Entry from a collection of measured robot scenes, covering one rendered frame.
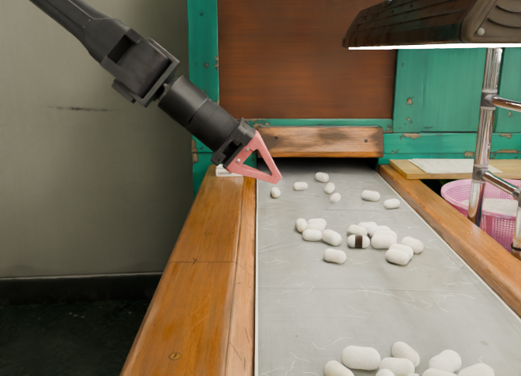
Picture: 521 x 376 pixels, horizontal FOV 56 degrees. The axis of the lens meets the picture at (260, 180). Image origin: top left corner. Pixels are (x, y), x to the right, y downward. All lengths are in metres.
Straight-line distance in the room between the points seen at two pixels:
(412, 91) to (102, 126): 1.24
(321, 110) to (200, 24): 0.35
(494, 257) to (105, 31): 0.61
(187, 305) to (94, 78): 1.54
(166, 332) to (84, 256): 1.70
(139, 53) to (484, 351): 0.54
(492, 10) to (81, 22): 0.52
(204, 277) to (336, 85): 0.72
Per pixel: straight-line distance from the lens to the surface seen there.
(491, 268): 0.71
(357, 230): 0.81
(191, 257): 0.68
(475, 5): 0.45
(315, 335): 0.56
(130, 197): 2.08
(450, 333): 0.59
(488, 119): 0.86
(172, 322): 0.53
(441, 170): 1.16
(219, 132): 0.69
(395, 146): 1.26
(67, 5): 0.77
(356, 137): 1.18
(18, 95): 2.11
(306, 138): 1.17
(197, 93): 0.70
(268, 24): 1.20
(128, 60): 0.71
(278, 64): 1.20
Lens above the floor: 1.03
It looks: 15 degrees down
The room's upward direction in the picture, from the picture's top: straight up
